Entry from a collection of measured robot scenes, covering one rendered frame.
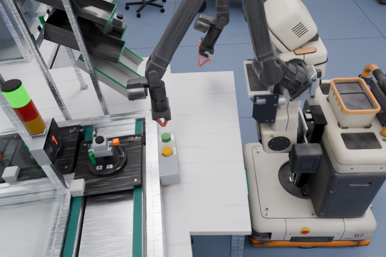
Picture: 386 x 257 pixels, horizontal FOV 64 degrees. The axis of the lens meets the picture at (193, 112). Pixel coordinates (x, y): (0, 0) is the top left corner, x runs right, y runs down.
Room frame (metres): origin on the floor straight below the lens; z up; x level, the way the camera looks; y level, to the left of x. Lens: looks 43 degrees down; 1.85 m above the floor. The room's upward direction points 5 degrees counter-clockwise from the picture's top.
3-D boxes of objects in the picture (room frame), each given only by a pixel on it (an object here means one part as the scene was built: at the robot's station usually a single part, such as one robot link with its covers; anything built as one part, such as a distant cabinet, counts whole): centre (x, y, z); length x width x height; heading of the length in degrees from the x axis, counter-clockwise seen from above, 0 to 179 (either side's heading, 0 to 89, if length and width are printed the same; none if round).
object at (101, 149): (0.72, 0.33, 1.06); 0.08 x 0.04 x 0.07; 93
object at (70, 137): (0.80, 0.59, 1.01); 0.24 x 0.24 x 0.13; 3
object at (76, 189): (0.62, 0.42, 0.97); 0.05 x 0.05 x 0.04; 3
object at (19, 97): (0.62, 0.44, 1.39); 0.05 x 0.05 x 0.05
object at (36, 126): (0.62, 0.44, 1.29); 0.05 x 0.05 x 0.05
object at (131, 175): (0.72, 0.32, 0.96); 0.24 x 0.24 x 0.02; 3
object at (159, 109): (0.82, 0.11, 1.14); 0.10 x 0.07 x 0.07; 3
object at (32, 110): (0.62, 0.44, 1.34); 0.05 x 0.05 x 0.05
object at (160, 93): (0.82, 0.12, 1.20); 0.07 x 0.06 x 0.07; 91
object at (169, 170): (0.74, 0.11, 0.93); 0.21 x 0.07 x 0.06; 3
